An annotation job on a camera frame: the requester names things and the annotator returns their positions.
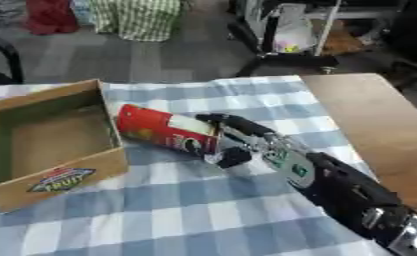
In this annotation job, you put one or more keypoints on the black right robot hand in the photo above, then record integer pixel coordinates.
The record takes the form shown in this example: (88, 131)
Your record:
(240, 125)

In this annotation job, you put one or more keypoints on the red cylindrical snack can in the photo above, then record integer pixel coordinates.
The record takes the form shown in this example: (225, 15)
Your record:
(165, 128)

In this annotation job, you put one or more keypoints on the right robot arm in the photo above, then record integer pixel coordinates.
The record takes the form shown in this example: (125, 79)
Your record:
(345, 190)

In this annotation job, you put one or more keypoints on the tan cardboard box green inside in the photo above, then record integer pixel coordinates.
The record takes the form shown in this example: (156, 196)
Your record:
(51, 143)

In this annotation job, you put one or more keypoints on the black wheeled stand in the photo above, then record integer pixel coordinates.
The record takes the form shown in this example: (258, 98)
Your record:
(284, 50)

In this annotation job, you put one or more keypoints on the white plastic bag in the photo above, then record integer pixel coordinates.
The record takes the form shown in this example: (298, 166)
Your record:
(294, 33)

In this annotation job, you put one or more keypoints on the green white checked bag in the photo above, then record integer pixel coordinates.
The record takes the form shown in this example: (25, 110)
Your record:
(137, 18)

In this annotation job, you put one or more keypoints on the red bag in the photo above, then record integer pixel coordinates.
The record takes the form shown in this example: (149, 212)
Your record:
(51, 15)

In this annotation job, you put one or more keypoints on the black chair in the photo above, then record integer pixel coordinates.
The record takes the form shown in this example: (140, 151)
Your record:
(1, 53)

